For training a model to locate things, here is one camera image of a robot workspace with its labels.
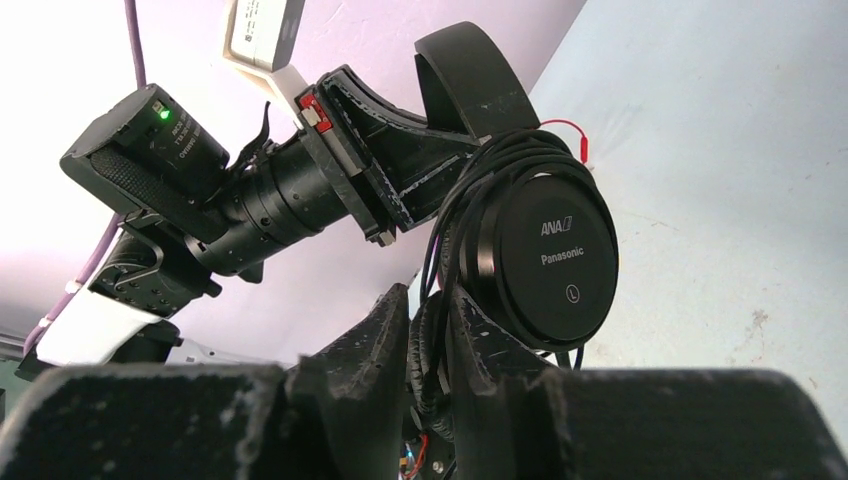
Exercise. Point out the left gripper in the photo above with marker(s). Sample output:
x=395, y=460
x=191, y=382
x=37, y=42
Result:
x=387, y=167

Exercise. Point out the red headphones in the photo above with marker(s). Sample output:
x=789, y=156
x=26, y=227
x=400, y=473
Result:
x=573, y=134

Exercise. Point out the small black foam headphones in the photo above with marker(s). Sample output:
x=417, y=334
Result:
x=523, y=230

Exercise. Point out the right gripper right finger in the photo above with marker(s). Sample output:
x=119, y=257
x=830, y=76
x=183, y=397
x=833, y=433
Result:
x=516, y=416

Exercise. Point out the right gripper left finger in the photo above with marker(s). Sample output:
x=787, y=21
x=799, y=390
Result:
x=334, y=415

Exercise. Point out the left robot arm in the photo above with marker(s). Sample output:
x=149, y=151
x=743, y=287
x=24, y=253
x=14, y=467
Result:
x=188, y=213

